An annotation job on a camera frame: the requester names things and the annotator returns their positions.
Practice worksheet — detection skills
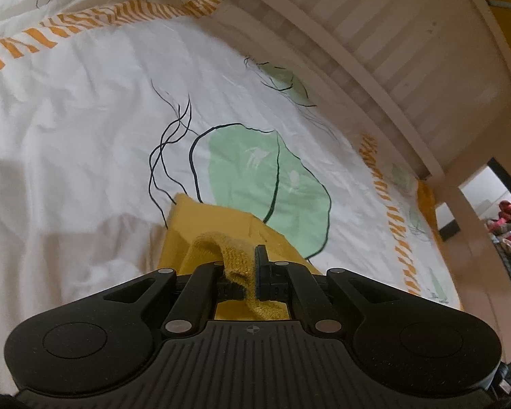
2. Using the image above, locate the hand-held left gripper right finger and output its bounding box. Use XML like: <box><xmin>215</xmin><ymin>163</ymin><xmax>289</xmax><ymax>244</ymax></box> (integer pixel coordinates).
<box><xmin>254</xmin><ymin>244</ymin><xmax>404</xmax><ymax>337</ymax></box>

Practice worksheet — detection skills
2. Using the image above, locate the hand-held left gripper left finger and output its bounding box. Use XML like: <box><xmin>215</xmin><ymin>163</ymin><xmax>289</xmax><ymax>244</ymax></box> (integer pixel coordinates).
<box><xmin>102</xmin><ymin>261</ymin><xmax>244</xmax><ymax>338</ymax></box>

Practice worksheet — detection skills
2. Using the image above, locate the pile of pink clothes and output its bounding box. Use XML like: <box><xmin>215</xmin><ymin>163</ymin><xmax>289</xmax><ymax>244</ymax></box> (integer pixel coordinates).
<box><xmin>484</xmin><ymin>199</ymin><xmax>511</xmax><ymax>313</ymax></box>

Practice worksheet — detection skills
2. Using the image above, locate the mustard yellow knit sweater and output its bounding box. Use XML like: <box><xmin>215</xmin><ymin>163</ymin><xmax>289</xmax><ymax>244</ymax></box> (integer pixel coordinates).
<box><xmin>161</xmin><ymin>193</ymin><xmax>325</xmax><ymax>323</ymax></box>

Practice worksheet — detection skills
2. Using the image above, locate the white leaf-print bed cover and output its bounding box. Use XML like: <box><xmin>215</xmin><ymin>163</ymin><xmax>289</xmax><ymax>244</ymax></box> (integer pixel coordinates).
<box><xmin>0</xmin><ymin>0</ymin><xmax>463</xmax><ymax>386</ymax></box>

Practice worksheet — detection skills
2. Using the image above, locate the light wooden bed frame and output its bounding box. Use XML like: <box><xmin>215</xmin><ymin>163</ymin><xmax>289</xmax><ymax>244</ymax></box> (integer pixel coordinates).
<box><xmin>204</xmin><ymin>0</ymin><xmax>511</xmax><ymax>239</ymax></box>

